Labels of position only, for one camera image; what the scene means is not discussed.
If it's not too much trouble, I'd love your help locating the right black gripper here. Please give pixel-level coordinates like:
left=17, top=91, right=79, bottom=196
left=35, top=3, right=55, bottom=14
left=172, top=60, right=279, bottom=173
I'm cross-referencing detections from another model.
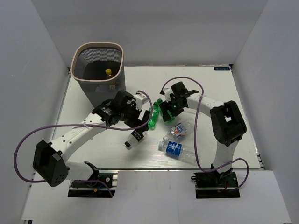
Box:
left=159, top=96, right=185, bottom=122

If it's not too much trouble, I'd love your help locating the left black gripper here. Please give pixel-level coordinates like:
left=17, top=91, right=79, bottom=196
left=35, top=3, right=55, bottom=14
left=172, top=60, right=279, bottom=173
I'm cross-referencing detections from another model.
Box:
left=120, top=102, right=150, bottom=133

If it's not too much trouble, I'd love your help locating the green soda bottle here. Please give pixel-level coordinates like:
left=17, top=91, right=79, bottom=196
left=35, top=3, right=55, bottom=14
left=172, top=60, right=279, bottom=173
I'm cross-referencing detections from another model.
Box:
left=157, top=98, right=180, bottom=122
left=148, top=101, right=159, bottom=129

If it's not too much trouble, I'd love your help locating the green soda bottle front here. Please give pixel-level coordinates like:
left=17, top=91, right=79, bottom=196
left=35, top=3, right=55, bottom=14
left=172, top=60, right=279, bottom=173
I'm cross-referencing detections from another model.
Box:
left=148, top=101, right=159, bottom=129

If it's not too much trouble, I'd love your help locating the black cap clear bottle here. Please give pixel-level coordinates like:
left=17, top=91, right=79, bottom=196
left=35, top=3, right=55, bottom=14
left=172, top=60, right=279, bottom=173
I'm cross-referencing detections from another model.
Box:
left=124, top=131, right=148, bottom=150

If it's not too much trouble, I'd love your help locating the orange blue label bottle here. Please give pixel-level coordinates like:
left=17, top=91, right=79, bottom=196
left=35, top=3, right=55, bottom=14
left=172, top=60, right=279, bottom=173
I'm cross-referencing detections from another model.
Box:
left=163, top=118, right=195, bottom=141

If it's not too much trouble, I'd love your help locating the blue label clear bottle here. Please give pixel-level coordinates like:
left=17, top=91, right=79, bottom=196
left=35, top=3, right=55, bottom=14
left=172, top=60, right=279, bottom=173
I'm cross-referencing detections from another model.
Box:
left=158, top=141, right=197, bottom=166

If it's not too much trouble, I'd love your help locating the yellow cap clear bottle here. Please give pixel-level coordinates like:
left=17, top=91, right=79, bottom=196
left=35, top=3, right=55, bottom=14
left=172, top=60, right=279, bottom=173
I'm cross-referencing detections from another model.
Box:
left=105, top=69, right=114, bottom=79

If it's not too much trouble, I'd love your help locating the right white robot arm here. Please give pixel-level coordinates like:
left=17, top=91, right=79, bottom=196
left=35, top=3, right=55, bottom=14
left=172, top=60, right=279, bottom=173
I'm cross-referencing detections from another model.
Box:
left=159, top=82, right=247, bottom=186

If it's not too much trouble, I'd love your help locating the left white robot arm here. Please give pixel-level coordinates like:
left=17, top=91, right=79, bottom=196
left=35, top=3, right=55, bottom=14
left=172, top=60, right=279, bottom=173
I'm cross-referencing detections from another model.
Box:
left=33, top=91, right=150, bottom=187

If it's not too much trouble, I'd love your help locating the grey ribbed waste bin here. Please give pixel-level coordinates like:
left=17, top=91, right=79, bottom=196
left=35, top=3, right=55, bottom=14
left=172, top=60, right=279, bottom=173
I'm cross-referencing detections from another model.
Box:
left=70, top=42, right=126, bottom=107

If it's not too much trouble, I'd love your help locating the blue table corner sticker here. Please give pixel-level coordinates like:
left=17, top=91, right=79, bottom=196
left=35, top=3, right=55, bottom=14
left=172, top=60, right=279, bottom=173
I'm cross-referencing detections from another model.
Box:
left=214, top=67, right=231, bottom=71

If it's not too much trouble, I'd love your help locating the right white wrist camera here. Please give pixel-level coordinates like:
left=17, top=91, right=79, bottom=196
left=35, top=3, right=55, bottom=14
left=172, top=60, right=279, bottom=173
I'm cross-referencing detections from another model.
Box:
left=163, top=88, right=173, bottom=102

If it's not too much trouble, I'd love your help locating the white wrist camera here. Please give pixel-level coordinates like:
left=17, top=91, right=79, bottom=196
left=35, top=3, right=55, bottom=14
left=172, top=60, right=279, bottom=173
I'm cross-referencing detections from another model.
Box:
left=163, top=88, right=173, bottom=102
left=133, top=92, right=149, bottom=111

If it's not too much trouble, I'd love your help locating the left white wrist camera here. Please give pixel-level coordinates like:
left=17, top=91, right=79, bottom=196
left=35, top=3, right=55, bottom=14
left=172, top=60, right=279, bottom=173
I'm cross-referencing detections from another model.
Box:
left=133, top=92, right=149, bottom=111

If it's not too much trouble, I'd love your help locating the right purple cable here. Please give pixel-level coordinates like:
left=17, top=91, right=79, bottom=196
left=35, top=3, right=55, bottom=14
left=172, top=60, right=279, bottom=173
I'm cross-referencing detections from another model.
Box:
left=160, top=77, right=249, bottom=193

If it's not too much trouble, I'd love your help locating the purple cable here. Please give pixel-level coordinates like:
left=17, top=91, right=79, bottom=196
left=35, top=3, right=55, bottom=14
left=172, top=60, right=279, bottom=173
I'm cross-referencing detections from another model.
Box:
left=14, top=90, right=154, bottom=182
left=160, top=77, right=249, bottom=193

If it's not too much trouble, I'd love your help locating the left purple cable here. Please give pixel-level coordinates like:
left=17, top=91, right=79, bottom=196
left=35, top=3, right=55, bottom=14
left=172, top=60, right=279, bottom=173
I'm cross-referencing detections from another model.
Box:
left=14, top=90, right=154, bottom=182

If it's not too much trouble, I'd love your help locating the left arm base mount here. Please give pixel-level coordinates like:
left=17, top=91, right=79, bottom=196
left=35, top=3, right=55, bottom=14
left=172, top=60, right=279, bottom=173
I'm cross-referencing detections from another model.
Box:
left=68, top=170, right=118, bottom=198

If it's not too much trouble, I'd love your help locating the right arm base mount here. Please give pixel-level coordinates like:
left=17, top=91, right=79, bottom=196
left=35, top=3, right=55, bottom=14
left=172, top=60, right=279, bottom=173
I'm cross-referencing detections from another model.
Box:
left=191, top=170, right=240, bottom=199

